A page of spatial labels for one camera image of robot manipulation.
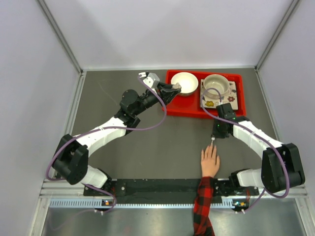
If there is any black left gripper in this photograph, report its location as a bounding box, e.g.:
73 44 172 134
132 82 180 116

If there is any glitter nail polish bottle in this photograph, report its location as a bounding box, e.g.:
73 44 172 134
172 83 182 90

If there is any red plaid sleeve forearm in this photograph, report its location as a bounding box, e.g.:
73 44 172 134
193 177 215 236

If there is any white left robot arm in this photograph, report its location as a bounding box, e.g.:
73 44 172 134
50 83 181 195

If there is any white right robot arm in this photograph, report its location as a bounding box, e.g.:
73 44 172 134
212 103 305 195

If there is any person's left hand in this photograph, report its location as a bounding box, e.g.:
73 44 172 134
200 143 220 177

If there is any floral white bowl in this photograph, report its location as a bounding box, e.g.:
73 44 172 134
171 72 199 96

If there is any red plastic tray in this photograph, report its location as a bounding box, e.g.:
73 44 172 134
166 71 246 119

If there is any square floral saucer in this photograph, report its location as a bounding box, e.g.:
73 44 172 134
200 80 238 111

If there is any grey ceramic cup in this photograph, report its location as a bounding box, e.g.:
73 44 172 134
203 74 230 97

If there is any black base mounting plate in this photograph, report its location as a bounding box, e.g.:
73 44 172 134
83 178 248 204

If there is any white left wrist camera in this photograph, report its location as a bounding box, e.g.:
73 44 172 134
138 72 160 89

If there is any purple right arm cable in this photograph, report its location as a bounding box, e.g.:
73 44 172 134
200 88 290 199

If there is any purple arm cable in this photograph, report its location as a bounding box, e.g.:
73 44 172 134
200 88 290 199
45 76 167 181

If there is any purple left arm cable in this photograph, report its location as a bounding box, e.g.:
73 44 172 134
45 76 167 181

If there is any grey slotted cable duct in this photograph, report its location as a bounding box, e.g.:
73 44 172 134
49 198 247 209

